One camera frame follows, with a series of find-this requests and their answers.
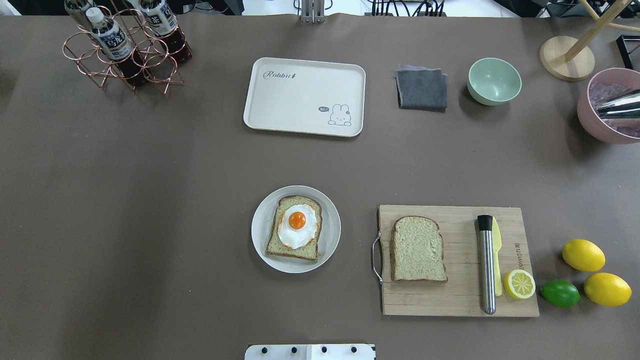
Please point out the bread slice with egg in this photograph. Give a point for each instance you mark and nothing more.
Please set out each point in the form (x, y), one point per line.
(276, 247)

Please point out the plain bread slice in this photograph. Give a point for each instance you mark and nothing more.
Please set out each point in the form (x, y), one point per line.
(417, 251)

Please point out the wooden mug stand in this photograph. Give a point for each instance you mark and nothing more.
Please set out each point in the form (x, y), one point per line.
(570, 59)

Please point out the aluminium frame post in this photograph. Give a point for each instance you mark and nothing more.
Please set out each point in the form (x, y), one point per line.
(312, 11)

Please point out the black glass tray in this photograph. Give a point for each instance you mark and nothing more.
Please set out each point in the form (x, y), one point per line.
(629, 49)

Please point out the fried egg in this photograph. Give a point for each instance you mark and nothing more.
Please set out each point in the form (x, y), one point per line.
(299, 226)

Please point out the half lemon slice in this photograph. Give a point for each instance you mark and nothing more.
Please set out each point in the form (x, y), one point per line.
(519, 284)

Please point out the metal scoop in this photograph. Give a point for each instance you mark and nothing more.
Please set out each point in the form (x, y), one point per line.
(623, 110)

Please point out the grey folded cloth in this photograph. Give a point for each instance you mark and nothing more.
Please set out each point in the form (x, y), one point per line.
(421, 88)

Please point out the pink bowl with ice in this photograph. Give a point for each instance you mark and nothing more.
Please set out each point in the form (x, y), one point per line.
(588, 116)

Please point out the copper wire bottle rack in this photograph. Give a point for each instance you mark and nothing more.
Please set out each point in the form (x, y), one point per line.
(138, 43)

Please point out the green bowl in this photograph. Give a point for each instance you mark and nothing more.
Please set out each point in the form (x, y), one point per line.
(493, 81)

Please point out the wooden cutting board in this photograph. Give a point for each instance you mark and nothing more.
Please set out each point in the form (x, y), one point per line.
(461, 296)

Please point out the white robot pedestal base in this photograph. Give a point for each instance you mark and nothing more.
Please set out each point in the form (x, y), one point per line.
(327, 351)

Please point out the tea bottle white cap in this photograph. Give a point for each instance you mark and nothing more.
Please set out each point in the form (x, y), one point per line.
(117, 46)

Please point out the yellow lemon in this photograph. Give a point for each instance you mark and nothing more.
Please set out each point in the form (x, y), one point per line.
(607, 289)
(583, 255)

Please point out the cream rabbit tray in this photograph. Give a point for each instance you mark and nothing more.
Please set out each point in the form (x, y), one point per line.
(305, 96)

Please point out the white round plate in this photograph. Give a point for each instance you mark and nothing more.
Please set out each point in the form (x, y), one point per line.
(263, 221)

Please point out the green lime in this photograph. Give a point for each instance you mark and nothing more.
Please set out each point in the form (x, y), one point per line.
(560, 293)

